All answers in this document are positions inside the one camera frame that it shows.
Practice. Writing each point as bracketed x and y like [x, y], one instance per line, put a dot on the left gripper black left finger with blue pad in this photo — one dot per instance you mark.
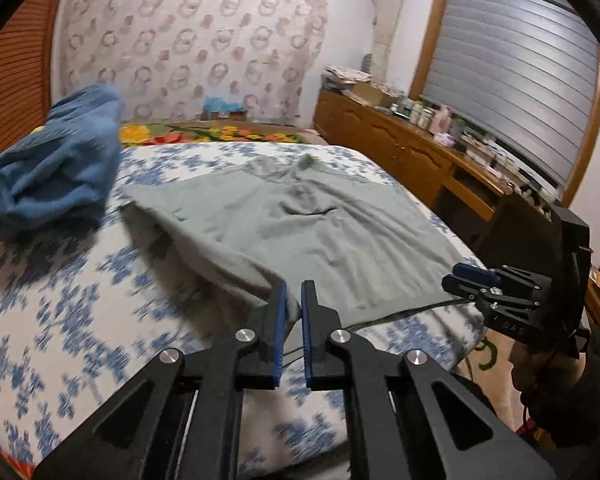
[179, 416]

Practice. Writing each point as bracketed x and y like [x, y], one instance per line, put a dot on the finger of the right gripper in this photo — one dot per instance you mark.
[485, 275]
[514, 304]

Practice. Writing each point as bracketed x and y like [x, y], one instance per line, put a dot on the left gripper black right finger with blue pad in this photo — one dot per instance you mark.
[407, 417]

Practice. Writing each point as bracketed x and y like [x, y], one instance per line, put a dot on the grey shorts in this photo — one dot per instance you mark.
[368, 249]

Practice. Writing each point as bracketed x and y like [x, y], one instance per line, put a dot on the person's right hand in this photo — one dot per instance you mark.
[544, 377]

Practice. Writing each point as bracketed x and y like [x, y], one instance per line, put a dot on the brown wooden sideboard cabinet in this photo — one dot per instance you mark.
[477, 208]

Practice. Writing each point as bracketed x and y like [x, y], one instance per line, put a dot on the small pink box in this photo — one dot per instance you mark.
[444, 139]

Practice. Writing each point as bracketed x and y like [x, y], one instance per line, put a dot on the blue floral bed sheet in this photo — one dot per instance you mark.
[81, 313]

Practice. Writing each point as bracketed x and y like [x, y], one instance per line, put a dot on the pink bottle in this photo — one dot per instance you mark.
[441, 122]

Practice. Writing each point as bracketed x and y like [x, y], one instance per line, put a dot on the grey window roller blind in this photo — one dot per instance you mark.
[523, 70]

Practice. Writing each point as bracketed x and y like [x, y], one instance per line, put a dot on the cardboard box on cabinet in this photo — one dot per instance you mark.
[375, 94]

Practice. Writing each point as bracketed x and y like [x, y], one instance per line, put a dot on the stack of folded papers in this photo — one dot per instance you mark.
[347, 75]

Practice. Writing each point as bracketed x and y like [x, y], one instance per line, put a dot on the folded blue denim jeans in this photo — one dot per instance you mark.
[65, 171]

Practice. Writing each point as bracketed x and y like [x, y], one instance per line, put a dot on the colourful flower blanket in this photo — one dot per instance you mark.
[155, 133]

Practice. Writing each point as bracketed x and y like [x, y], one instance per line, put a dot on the blue cloth in box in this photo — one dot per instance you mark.
[217, 108]

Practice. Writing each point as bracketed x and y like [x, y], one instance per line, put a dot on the patterned pink circle curtain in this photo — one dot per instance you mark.
[173, 59]

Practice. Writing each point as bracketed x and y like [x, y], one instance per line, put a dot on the brown louvered wardrobe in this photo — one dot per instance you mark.
[25, 48]

